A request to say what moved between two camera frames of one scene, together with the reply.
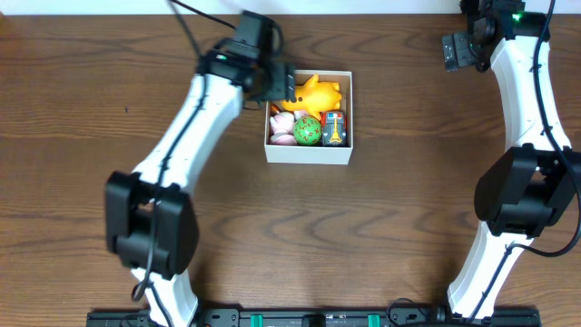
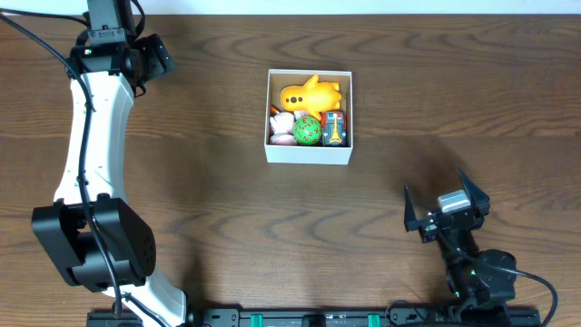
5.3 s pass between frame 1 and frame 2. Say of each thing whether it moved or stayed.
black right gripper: moved
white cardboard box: stayed
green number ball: stayed
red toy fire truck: stayed
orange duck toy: stayed
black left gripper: moved
